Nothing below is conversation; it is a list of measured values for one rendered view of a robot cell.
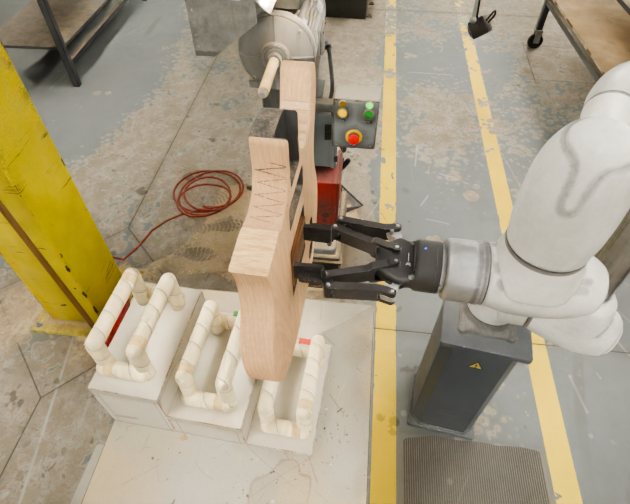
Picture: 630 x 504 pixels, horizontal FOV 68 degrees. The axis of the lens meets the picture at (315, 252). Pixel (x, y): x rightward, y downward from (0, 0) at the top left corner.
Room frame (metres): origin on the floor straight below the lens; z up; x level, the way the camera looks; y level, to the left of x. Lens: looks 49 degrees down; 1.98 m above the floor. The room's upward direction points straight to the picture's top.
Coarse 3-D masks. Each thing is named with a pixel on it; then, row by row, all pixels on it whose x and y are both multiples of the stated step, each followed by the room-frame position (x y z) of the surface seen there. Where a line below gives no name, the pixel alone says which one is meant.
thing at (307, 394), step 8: (320, 336) 0.54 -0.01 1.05; (312, 344) 0.52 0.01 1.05; (320, 344) 0.52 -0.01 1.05; (312, 352) 0.50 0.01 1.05; (320, 352) 0.50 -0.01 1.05; (312, 360) 0.48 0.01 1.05; (320, 360) 0.48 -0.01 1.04; (312, 368) 0.46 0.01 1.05; (304, 376) 0.44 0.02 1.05; (312, 376) 0.44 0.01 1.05; (304, 384) 0.42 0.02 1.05; (312, 384) 0.42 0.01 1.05; (304, 392) 0.41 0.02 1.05; (312, 392) 0.41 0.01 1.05; (304, 400) 0.39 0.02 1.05; (312, 400) 0.39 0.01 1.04; (304, 408) 0.37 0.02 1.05; (312, 408) 0.38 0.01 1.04; (304, 416) 0.36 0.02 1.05
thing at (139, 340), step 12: (168, 276) 0.59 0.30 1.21; (156, 288) 0.56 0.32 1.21; (168, 288) 0.56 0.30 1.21; (156, 300) 0.53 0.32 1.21; (144, 312) 0.50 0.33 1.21; (156, 312) 0.50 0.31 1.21; (144, 324) 0.47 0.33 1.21; (132, 336) 0.45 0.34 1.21; (144, 336) 0.45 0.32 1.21; (132, 348) 0.42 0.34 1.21; (144, 348) 0.43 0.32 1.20
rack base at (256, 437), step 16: (288, 368) 0.51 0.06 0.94; (304, 368) 0.51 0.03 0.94; (320, 368) 0.51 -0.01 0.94; (288, 384) 0.47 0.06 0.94; (320, 384) 0.47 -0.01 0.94; (288, 400) 0.43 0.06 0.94; (320, 400) 0.43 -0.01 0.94; (256, 416) 0.40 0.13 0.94; (288, 416) 0.40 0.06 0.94; (256, 432) 0.36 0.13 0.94; (272, 448) 0.33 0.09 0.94; (288, 448) 0.33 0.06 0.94; (304, 448) 0.33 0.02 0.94
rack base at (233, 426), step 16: (208, 336) 0.56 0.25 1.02; (224, 336) 0.56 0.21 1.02; (208, 352) 0.51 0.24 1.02; (224, 352) 0.51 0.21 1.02; (208, 368) 0.47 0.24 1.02; (240, 368) 0.47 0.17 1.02; (208, 384) 0.44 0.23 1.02; (240, 384) 0.44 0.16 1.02; (256, 384) 0.45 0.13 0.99; (176, 400) 0.40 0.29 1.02; (240, 400) 0.40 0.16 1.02; (256, 400) 0.43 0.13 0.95; (176, 416) 0.37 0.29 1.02; (192, 416) 0.37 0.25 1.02; (208, 416) 0.37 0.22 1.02; (224, 416) 0.37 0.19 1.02; (240, 416) 0.37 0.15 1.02; (192, 432) 0.36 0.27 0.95; (208, 432) 0.35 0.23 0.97; (224, 432) 0.35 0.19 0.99; (240, 432) 0.34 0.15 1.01
